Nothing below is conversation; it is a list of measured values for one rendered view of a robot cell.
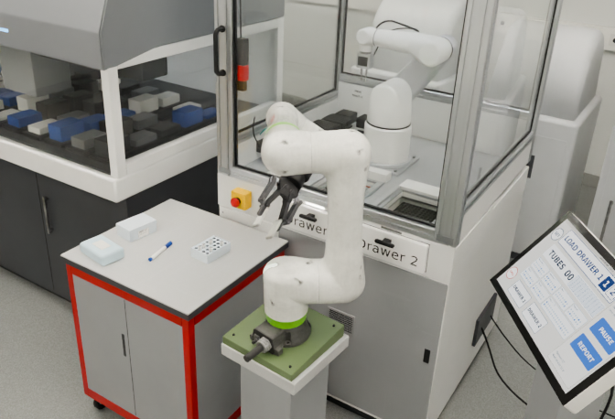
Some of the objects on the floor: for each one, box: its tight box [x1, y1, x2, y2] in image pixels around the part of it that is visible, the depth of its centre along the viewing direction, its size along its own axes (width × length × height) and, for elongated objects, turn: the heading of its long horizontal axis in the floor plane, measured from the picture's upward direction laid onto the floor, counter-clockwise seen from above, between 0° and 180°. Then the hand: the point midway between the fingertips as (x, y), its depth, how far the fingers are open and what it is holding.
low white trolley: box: [60, 199, 288, 419], centre depth 258 cm, size 58×62×76 cm
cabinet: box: [220, 191, 523, 419], centre depth 296 cm, size 95×103×80 cm
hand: (266, 223), depth 191 cm, fingers open, 5 cm apart
